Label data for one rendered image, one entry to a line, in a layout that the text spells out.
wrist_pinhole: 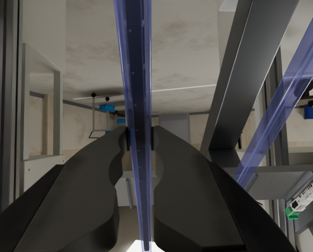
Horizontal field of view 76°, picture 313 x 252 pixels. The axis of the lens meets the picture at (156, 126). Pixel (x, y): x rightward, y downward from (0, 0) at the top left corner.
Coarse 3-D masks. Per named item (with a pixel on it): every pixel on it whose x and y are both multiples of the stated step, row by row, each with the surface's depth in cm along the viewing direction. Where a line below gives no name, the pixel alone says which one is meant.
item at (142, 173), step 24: (120, 0) 7; (144, 0) 7; (120, 24) 8; (144, 24) 8; (120, 48) 9; (144, 48) 9; (144, 72) 9; (144, 96) 10; (144, 120) 11; (144, 144) 13; (144, 168) 15; (144, 192) 17; (144, 216) 20; (144, 240) 25
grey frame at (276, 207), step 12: (276, 60) 55; (276, 72) 55; (264, 84) 57; (276, 84) 55; (264, 96) 57; (264, 108) 57; (276, 144) 53; (276, 156) 53; (276, 204) 53; (288, 204) 52; (276, 216) 53; (288, 228) 52
